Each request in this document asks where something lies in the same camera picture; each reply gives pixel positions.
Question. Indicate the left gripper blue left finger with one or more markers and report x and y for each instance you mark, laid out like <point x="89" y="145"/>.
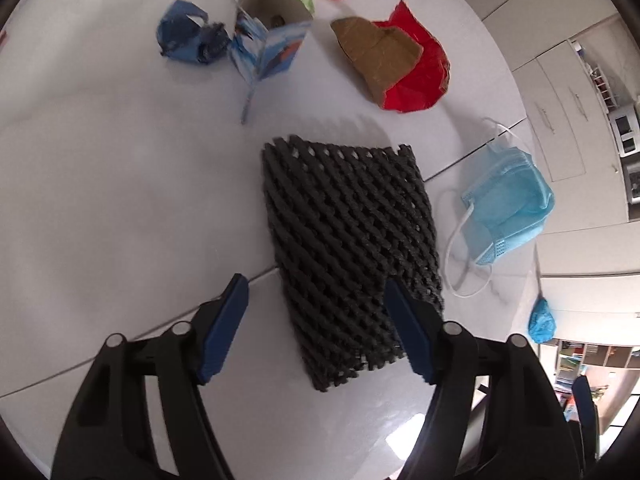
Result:
<point x="215" y="324"/>

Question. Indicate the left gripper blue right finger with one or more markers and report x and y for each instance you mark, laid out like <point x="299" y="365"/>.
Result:
<point x="418" y="325"/>

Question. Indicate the black foam mesh sleeve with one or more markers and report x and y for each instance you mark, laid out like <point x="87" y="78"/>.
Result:
<point x="343" y="220"/>

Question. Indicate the blue surgical face mask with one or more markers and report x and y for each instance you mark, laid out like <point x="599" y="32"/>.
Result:
<point x="505" y="207"/>

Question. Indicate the red torn cardboard piece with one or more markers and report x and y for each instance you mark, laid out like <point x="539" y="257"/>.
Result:
<point x="404" y="66"/>

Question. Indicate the blue printed carton box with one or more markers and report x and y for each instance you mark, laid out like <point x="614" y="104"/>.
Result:
<point x="266" y="37"/>

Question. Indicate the blue wrapper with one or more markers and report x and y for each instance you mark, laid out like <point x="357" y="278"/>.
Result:
<point x="185" y="34"/>

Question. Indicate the blue plastic bag on floor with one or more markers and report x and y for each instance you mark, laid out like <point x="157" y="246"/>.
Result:
<point x="541" y="324"/>

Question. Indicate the wooden bookshelf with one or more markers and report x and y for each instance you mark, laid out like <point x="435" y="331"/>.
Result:
<point x="607" y="367"/>

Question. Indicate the white oval table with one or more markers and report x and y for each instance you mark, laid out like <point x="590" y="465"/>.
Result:
<point x="131" y="191"/>

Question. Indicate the grey drawer cabinet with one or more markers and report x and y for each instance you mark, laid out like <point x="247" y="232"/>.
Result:
<point x="575" y="142"/>

